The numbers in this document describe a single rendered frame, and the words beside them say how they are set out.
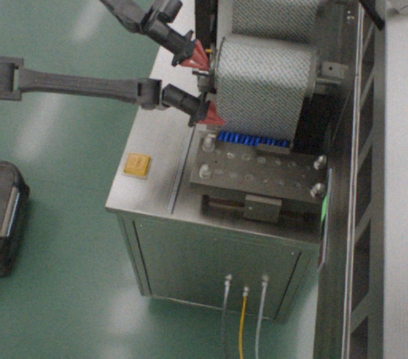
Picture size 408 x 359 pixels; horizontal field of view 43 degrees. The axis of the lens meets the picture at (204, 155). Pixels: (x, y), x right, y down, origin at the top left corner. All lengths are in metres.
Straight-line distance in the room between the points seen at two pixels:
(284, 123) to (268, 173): 0.15
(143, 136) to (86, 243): 0.97
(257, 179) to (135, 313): 1.13
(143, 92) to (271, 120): 0.37
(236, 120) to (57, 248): 1.35
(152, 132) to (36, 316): 1.12
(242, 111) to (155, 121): 0.39
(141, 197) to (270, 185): 0.40
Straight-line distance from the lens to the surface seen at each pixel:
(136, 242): 1.80
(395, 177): 0.80
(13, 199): 2.51
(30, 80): 1.41
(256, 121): 1.52
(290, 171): 1.51
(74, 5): 3.68
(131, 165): 1.65
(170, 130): 1.74
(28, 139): 2.98
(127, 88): 1.44
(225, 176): 1.49
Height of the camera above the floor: 2.29
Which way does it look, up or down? 56 degrees down
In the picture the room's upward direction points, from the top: straight up
